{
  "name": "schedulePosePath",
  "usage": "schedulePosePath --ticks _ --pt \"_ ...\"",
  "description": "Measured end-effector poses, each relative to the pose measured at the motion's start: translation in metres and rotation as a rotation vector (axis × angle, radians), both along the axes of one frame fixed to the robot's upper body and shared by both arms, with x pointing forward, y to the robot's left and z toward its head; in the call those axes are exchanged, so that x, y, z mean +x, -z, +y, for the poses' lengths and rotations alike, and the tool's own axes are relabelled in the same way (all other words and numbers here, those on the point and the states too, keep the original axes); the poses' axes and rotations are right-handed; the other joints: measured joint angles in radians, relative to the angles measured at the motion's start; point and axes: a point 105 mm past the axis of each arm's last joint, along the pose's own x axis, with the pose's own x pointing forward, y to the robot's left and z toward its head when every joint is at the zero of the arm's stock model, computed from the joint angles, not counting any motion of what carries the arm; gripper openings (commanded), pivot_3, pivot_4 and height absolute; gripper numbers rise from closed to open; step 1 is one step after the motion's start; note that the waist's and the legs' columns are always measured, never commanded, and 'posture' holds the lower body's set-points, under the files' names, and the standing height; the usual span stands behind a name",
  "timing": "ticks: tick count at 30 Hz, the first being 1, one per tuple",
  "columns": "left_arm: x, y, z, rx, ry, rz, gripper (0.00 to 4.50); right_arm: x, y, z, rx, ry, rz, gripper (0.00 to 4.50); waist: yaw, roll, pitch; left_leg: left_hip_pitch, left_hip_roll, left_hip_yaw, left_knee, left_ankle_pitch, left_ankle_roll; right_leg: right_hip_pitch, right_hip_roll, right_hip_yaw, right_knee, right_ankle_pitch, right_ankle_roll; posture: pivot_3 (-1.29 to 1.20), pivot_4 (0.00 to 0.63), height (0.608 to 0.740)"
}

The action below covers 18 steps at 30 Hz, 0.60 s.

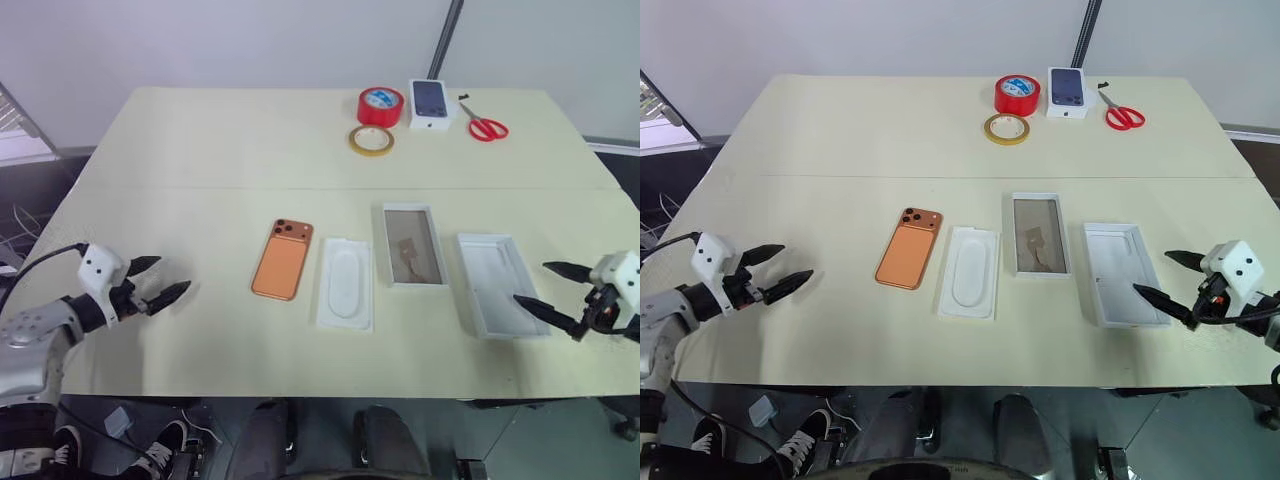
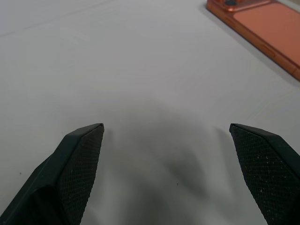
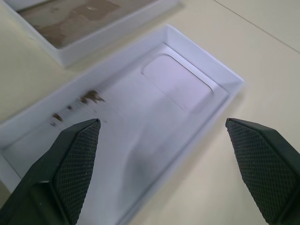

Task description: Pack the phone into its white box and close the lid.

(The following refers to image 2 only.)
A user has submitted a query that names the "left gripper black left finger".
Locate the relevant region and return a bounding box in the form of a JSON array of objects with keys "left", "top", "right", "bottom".
[{"left": 0, "top": 123, "right": 105, "bottom": 225}]

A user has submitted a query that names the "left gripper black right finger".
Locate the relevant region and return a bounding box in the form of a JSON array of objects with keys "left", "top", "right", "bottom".
[{"left": 229, "top": 123, "right": 300, "bottom": 225}]

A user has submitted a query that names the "orange smartphone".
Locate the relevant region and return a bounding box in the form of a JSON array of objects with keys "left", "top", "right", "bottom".
[{"left": 205, "top": 0, "right": 300, "bottom": 82}]

